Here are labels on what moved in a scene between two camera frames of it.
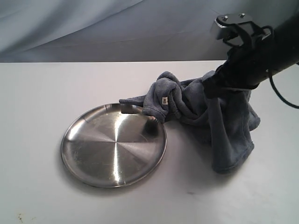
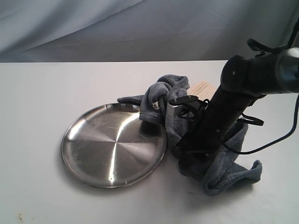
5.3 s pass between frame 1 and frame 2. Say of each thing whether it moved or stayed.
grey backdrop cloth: stayed
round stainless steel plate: stayed
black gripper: moved
